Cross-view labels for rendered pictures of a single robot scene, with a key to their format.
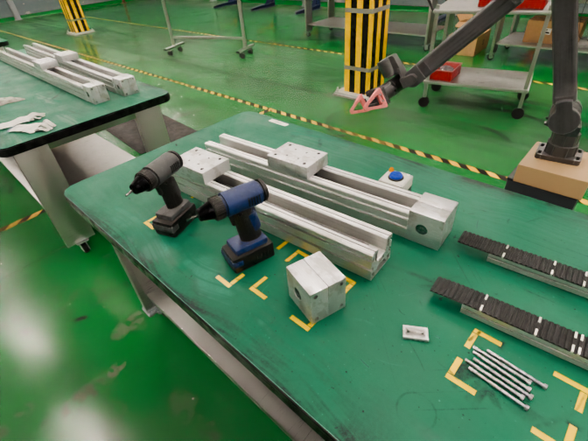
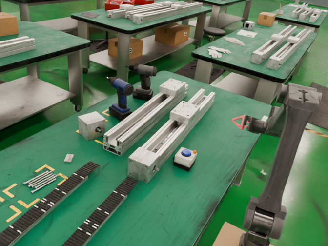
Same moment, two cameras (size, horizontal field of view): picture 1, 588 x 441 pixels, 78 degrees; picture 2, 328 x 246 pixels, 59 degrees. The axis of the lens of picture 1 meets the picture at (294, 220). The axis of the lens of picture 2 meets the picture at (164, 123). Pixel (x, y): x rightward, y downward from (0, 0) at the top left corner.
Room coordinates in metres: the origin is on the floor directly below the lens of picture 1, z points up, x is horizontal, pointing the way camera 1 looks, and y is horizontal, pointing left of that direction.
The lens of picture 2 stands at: (0.49, -1.30, 1.63)
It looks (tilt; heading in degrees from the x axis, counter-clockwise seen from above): 31 degrees down; 71
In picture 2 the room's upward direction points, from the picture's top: 8 degrees clockwise
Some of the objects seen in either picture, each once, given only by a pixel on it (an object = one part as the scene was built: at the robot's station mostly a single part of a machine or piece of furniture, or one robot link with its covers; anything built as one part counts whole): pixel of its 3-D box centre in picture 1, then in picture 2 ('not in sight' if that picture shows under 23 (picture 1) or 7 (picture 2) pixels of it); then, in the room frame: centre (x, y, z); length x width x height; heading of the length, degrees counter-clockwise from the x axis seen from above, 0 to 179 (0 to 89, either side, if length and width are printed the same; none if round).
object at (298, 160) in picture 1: (297, 163); (184, 114); (1.04, -0.03, 0.87); 0.16 x 0.11 x 0.07; 49
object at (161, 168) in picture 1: (161, 199); (139, 81); (0.86, 0.37, 0.89); 0.20 x 0.08 x 0.22; 154
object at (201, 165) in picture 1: (201, 168); (172, 89); (1.06, 0.29, 0.87); 0.16 x 0.11 x 0.07; 49
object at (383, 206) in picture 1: (298, 176); (183, 122); (1.04, -0.03, 0.82); 0.80 x 0.10 x 0.09; 49
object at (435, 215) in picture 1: (432, 218); (145, 165); (0.75, -0.37, 0.83); 0.12 x 0.09 x 0.10; 139
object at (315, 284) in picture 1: (320, 284); (93, 126); (0.56, -0.05, 0.83); 0.11 x 0.10 x 0.10; 118
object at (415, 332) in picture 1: (415, 332); (69, 158); (0.44, -0.23, 0.78); 0.05 x 0.03 x 0.01; 75
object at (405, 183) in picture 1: (393, 186); (183, 157); (0.95, -0.32, 0.81); 0.10 x 0.08 x 0.06; 139
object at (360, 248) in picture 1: (259, 204); (153, 111); (0.90, 0.10, 0.82); 0.80 x 0.10 x 0.09; 49
